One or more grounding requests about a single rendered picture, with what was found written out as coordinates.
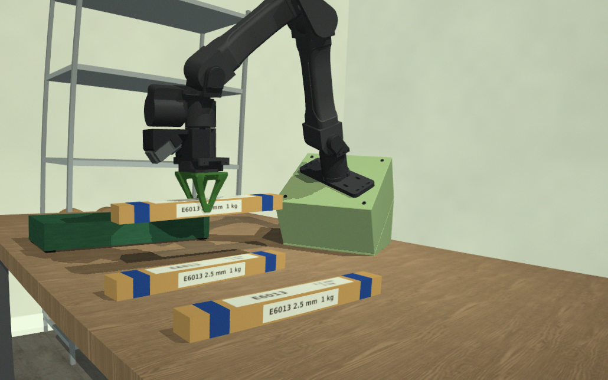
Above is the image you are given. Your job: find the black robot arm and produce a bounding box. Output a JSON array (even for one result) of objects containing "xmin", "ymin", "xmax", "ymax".
[{"xmin": 143, "ymin": 0, "xmax": 375, "ymax": 198}]

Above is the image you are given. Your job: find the tan welding electrode pack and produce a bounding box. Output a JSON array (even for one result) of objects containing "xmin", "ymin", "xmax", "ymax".
[
  {"xmin": 173, "ymin": 271, "xmax": 382, "ymax": 343},
  {"xmin": 104, "ymin": 250, "xmax": 286, "ymax": 302},
  {"xmin": 110, "ymin": 194, "xmax": 283, "ymax": 225}
]

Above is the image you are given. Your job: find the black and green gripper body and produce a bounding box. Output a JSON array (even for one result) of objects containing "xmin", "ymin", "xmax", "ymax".
[{"xmin": 174, "ymin": 128, "xmax": 230, "ymax": 173}]

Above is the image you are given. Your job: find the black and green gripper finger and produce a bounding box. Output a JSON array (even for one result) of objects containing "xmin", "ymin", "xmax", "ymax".
[
  {"xmin": 175, "ymin": 171, "xmax": 208, "ymax": 199},
  {"xmin": 191, "ymin": 172, "xmax": 228, "ymax": 212}
]

